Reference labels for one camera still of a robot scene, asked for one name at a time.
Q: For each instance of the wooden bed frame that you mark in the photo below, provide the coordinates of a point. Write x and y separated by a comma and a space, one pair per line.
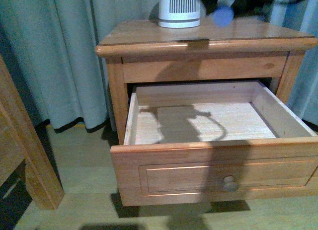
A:
21, 146

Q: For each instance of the wooden nightstand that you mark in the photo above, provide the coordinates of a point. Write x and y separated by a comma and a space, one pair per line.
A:
140, 51

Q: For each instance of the wooden drawer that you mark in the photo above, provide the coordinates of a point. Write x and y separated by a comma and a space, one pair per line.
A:
219, 141

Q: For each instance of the grey curtain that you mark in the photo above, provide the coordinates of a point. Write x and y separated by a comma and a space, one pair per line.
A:
48, 47

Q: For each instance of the white air purifier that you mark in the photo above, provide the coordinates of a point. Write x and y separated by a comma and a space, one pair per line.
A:
179, 13

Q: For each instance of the white medicine bottle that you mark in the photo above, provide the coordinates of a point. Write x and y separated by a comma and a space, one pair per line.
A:
223, 16

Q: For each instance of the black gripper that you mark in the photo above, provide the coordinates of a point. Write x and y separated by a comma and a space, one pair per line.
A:
240, 7

